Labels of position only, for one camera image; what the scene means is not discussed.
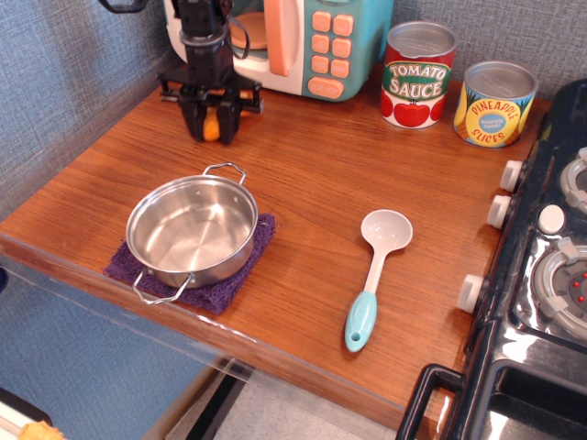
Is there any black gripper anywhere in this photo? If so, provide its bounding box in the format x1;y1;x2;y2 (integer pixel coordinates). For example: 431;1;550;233
158;31;263;146

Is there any orange plush hot dog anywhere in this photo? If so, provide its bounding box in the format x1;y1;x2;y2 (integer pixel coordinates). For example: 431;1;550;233
203;91;253;142

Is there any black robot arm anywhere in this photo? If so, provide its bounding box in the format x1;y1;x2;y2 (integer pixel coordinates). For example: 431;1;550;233
158;1;263;145

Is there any stainless steel pot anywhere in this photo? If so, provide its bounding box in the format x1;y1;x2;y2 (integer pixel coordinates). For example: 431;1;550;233
126;162;259;305

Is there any teal toy microwave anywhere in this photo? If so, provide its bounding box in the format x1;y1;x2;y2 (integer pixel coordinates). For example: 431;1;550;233
164;1;393;102

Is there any purple cloth mat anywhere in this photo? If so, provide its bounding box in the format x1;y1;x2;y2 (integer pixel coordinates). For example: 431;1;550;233
104;213;276;315

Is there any tomato sauce can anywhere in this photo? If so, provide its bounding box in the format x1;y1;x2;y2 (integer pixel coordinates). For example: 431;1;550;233
380;21;458;129

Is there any pineapple slices can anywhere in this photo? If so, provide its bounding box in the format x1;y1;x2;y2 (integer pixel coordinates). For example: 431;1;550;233
453;60;538;149

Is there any black toy stove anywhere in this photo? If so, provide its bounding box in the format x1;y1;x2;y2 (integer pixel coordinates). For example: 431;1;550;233
397;80;586;439

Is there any black braided cable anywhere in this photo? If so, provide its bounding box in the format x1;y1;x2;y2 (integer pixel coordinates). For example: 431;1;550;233
97;0;150;14

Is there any white spoon with teal handle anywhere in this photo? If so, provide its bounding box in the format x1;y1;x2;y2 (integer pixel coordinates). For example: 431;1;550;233
344;209;413;353

